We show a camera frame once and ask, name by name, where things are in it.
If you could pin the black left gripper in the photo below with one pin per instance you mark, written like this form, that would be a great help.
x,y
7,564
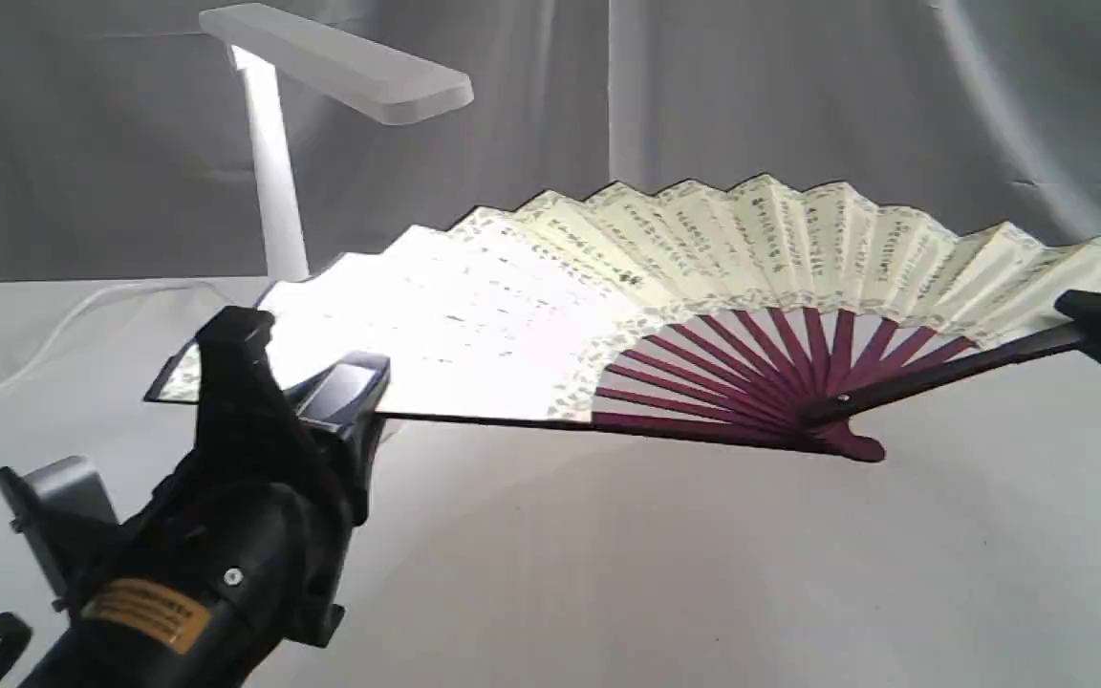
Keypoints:
x,y
243,551

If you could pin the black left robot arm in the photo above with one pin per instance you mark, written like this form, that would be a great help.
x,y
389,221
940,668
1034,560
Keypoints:
x,y
63,650

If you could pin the paper folding fan dark ribs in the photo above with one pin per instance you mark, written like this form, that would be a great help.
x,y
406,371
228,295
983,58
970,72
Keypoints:
x,y
760,315

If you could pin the grey backdrop curtain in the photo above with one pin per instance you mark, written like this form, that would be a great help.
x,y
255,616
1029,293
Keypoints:
x,y
124,148

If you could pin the white desk lamp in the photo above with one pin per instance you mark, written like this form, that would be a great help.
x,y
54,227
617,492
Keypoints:
x,y
293,70

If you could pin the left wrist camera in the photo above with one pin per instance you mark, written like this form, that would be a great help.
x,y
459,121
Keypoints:
x,y
66,516

